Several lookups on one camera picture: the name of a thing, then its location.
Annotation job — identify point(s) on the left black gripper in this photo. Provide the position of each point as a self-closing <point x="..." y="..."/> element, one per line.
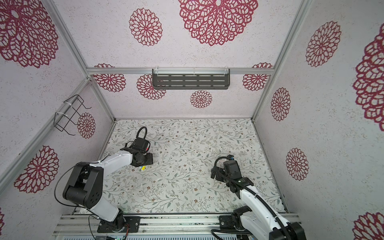
<point x="150" y="160"/>

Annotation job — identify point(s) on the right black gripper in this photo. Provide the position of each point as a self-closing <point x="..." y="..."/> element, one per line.
<point x="214" y="170"/>

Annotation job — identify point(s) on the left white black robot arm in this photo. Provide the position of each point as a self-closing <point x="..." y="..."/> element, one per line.
<point x="85" y="184"/>

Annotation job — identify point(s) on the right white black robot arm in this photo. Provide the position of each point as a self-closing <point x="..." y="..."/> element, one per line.
<point x="257" y="218"/>

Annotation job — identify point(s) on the black wire wall basket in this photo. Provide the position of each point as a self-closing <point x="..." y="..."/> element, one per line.
<point x="64" y="118"/>

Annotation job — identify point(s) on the dark grey wall shelf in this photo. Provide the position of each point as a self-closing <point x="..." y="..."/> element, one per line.
<point x="190" y="79"/>

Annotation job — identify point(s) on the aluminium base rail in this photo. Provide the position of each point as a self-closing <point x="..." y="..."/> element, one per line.
<point x="149" y="224"/>

